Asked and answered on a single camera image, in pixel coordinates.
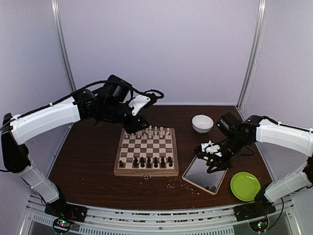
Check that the black chess rook corner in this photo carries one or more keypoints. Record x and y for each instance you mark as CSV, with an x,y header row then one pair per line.
x,y
121,164

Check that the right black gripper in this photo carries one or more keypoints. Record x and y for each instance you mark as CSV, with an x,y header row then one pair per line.
x,y
223,164

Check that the green plate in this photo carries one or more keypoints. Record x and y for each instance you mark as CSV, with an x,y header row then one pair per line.
x,y
245,186

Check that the aluminium frame post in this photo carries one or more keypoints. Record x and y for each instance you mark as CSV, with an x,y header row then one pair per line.
x,y
256,44
62,43

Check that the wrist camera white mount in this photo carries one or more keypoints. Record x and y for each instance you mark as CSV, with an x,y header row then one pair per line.
x,y
207,149
141,101

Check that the pile of dark chess pieces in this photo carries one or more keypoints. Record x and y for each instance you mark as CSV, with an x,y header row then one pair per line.
x,y
212,189

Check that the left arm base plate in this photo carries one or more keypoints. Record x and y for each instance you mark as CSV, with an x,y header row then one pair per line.
x,y
72,213

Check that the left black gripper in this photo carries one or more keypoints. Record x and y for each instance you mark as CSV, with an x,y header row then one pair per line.
x,y
134,127

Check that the metal tray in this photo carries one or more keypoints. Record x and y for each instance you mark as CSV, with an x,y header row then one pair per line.
x,y
197,176

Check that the wooden chess board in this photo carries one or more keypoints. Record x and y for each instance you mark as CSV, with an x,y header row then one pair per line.
x,y
128,149

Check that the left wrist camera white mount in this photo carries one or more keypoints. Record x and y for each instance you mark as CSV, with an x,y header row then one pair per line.
x,y
141,101

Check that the white ceramic bowl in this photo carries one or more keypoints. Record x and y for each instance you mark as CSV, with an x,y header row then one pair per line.
x,y
202,123

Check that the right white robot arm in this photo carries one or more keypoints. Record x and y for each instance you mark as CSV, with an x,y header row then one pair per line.
x,y
264,130

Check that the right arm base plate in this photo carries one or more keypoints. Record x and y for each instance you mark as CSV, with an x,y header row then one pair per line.
x,y
253,210

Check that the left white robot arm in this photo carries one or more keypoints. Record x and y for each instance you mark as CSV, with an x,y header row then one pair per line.
x,y
117,101

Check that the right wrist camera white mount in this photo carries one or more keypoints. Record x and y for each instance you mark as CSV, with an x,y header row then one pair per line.
x,y
207,149

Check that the left aluminium frame post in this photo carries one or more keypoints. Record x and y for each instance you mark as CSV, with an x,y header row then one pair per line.
x,y
62,43

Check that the right aluminium frame post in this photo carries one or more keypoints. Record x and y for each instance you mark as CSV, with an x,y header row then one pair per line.
x,y
256,44

